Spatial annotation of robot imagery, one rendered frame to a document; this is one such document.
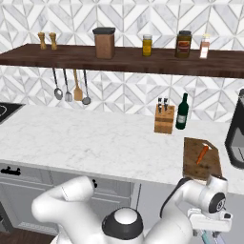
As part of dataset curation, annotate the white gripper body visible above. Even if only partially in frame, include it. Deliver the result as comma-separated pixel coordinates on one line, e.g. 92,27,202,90
191,218,233,234

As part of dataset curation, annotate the brown wooden cutting board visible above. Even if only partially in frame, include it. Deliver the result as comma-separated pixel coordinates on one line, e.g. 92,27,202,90
182,136,224,182

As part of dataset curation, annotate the orange carrot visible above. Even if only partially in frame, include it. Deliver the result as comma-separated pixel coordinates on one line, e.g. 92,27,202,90
195,144,211,166

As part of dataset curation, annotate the plain grey cabinet panel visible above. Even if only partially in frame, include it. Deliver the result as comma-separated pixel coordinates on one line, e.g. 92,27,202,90
132,182,182,230

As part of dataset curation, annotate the black countertop appliance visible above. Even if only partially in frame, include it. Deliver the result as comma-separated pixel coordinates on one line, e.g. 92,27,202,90
224,89,244,171

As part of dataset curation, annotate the grey drawer front with knob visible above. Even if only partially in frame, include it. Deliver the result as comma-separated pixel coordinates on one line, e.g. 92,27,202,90
51,171,133,206

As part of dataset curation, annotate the wooden knife block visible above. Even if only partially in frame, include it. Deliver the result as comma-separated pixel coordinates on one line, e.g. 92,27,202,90
153,104,176,135

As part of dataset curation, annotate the green wine bottle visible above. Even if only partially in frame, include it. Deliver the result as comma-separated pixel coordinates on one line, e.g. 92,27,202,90
174,91,191,131

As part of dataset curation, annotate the hanging metal ladle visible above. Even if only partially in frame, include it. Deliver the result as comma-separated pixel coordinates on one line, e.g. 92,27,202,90
81,69,92,107

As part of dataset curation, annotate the white and red spice bottle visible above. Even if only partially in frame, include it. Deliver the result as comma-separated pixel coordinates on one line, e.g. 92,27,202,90
198,32,212,60

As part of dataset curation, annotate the large brown jar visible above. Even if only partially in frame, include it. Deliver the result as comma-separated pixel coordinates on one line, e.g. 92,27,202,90
173,30,193,59

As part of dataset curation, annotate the hanging wooden spatula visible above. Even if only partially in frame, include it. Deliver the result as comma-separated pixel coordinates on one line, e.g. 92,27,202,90
72,69,85,102

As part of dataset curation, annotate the grey cupboard door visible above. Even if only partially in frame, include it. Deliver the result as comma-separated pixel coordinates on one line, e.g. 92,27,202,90
0,183,60,236

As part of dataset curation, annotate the small yellow jar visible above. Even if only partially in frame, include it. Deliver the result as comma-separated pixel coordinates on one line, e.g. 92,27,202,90
141,33,153,58

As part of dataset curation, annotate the hanging metal spoon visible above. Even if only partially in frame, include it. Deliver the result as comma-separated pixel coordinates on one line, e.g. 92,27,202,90
51,67,64,102

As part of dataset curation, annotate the brown canister with black lid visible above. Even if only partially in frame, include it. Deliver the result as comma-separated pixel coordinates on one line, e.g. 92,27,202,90
91,27,116,60

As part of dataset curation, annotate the black hob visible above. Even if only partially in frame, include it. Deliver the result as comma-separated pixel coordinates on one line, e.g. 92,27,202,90
0,102,26,125

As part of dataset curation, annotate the wooden pepper mill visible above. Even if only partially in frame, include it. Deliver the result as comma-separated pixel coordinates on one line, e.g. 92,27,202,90
37,31,48,51
48,31,59,51

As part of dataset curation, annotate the grey drawer front with bar handle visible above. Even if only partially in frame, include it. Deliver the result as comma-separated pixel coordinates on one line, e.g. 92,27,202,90
0,163,53,187

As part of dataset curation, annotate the dark wooden wall shelf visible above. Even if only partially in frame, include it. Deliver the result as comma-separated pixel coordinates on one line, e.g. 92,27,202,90
0,43,244,79

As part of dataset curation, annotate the black bar drawer handle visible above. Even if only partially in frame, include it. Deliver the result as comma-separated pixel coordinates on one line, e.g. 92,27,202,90
0,166,22,176

